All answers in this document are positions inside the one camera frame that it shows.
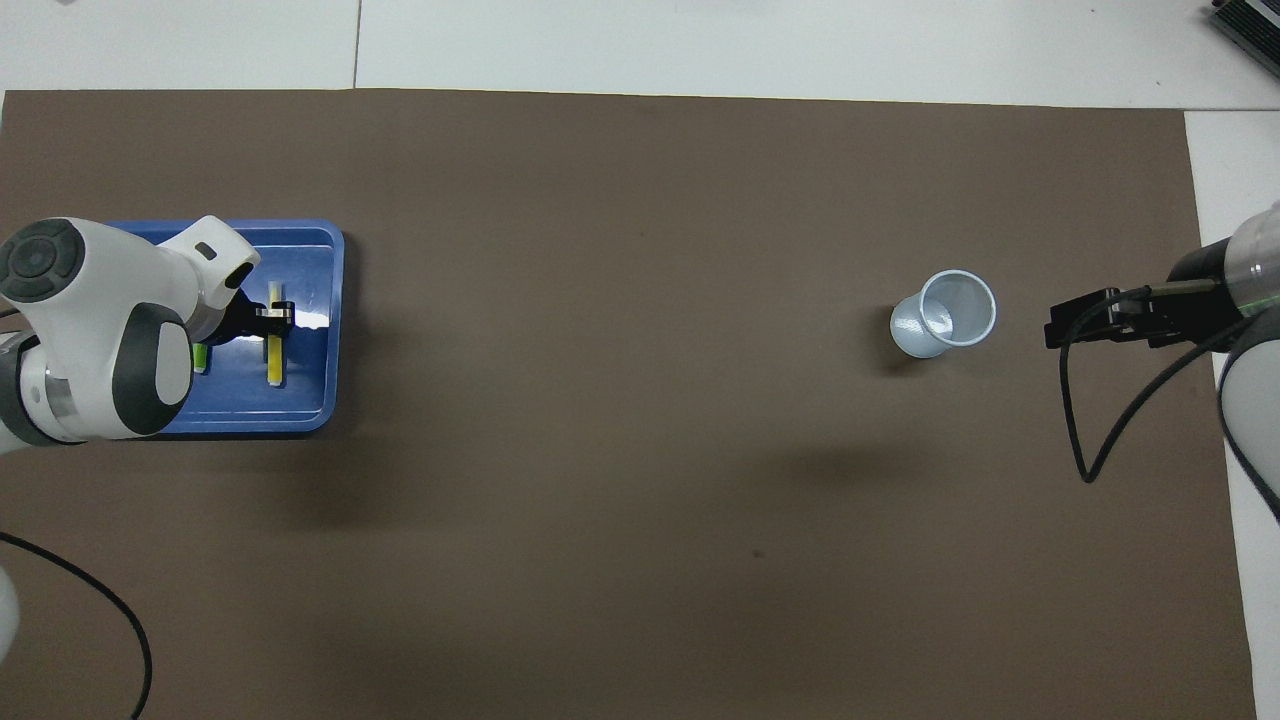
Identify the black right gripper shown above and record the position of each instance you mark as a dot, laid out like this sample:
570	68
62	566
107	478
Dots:
1200	290

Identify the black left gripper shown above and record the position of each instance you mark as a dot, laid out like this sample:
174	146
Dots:
235	322

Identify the yellow pen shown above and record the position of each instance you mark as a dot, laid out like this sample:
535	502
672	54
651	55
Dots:
275	365

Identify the green pen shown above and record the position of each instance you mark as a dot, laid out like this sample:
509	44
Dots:
200	358

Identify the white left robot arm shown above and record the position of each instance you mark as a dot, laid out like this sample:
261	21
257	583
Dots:
90	330

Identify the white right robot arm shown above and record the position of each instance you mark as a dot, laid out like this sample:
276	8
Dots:
1255	270

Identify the blue plastic tray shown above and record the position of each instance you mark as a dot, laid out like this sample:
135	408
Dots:
310	400

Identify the translucent plastic cup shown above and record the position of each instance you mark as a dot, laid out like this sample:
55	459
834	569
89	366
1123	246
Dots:
940	320

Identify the grey ribbed device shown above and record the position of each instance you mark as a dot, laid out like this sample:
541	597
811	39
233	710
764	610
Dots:
1250	22

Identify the brown table mat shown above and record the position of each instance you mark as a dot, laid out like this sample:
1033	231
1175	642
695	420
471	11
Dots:
640	500

